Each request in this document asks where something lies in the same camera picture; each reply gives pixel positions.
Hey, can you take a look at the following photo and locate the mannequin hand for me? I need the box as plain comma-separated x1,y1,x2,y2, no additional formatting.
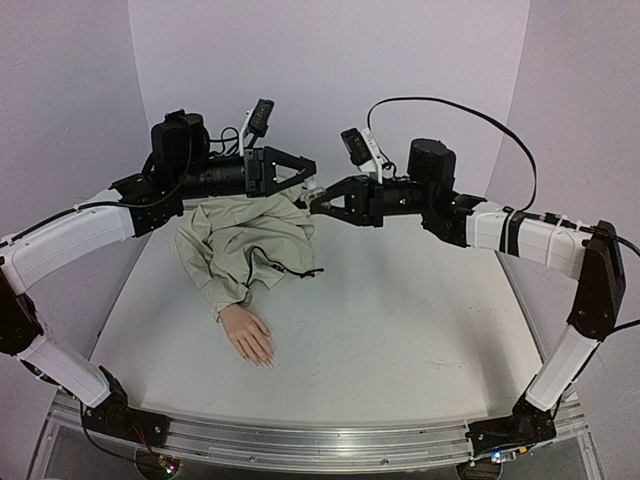
219,304,275,367

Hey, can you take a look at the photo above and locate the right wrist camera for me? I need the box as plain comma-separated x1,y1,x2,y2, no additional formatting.
340,128,386,184

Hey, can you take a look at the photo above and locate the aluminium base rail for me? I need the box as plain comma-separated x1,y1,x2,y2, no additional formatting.
50,393,597,473

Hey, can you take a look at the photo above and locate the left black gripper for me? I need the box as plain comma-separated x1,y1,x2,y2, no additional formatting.
176,144,321,200

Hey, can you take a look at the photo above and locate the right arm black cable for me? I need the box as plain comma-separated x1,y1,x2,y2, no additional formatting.
367,96,640,331

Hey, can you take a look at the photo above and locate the beige jacket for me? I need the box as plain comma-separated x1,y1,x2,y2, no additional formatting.
175,186,322,318

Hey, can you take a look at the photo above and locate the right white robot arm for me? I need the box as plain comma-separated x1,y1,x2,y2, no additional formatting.
310,139,626,457

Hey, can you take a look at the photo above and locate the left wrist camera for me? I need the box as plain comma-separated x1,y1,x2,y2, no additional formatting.
239,98,275,155

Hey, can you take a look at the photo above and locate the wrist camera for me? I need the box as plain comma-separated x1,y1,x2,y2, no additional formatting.
340,128,386,184
239,98,275,155

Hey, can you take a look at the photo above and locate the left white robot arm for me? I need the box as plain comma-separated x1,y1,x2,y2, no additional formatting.
1,103,317,437

